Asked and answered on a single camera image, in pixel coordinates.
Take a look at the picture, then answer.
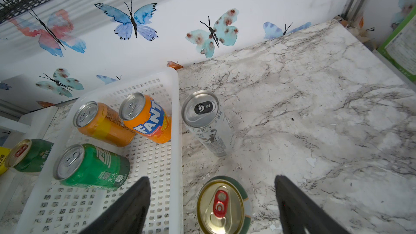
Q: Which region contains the white plastic basket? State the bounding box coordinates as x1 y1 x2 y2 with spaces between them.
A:
15 68 184 234

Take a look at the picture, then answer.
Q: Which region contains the orange Fanta can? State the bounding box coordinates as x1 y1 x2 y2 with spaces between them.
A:
119 93 172 144

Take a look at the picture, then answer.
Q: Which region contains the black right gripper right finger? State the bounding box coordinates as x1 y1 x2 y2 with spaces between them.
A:
275 175 348 234

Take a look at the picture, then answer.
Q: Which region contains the green soda can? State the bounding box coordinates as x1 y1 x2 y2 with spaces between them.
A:
53 144 131 190

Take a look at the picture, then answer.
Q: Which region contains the green gold-top beer can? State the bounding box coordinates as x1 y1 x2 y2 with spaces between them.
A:
4 139 54 173

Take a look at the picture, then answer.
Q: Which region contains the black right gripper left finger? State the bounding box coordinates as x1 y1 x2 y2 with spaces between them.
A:
81 177 151 234

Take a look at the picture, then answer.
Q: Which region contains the green white beer can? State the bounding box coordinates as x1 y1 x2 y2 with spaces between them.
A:
196 176 252 234

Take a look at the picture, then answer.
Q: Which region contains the green framed card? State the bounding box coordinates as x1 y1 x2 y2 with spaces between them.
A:
378 9 416 83

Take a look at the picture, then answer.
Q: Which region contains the orange soda can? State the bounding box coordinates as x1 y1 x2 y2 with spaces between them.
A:
73 101 136 147

